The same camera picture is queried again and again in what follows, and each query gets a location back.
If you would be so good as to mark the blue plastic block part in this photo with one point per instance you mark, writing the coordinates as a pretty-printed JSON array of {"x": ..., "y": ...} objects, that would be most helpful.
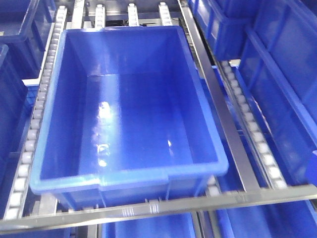
[{"x": 311, "y": 170}]

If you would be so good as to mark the steel shelf front bar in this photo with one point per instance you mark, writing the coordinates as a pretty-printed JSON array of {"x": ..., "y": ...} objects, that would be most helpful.
[{"x": 232, "y": 199}]

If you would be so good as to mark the large blue target bin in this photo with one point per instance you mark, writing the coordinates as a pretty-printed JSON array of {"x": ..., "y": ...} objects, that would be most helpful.
[{"x": 126, "y": 120}]

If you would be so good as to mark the right white roller track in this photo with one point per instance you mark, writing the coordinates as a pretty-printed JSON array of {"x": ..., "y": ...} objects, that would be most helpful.
[{"x": 254, "y": 135}]

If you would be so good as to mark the white roller track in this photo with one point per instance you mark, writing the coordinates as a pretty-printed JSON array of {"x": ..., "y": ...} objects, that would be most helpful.
[
  {"x": 20, "y": 185},
  {"x": 254, "y": 135}
]

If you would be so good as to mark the blue bin right neighbour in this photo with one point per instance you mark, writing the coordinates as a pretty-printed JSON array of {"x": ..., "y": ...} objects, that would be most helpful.
[{"x": 278, "y": 70}]

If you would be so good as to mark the blue bin neighbour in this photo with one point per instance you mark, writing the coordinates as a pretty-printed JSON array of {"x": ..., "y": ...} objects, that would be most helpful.
[
  {"x": 13, "y": 94},
  {"x": 278, "y": 70}
]

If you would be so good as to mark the blue bin left neighbour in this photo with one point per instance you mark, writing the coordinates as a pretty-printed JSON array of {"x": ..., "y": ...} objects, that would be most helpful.
[{"x": 13, "y": 94}]

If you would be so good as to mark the left white roller track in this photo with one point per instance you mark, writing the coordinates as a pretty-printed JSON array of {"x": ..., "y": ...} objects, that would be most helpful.
[{"x": 20, "y": 185}]

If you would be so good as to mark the steel divider rail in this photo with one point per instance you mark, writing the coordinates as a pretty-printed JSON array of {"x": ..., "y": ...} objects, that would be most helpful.
[{"x": 243, "y": 166}]

